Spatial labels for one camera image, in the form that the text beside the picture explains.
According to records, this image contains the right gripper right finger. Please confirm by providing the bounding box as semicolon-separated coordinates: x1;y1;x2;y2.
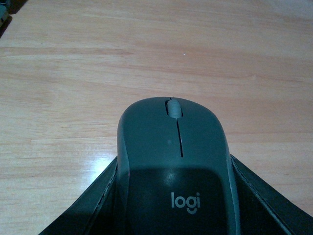
231;155;313;235

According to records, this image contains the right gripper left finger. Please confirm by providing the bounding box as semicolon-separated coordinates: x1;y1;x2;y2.
40;159;117;235

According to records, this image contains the dark grey Logitech mouse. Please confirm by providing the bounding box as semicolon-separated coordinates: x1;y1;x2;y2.
114;97;241;235

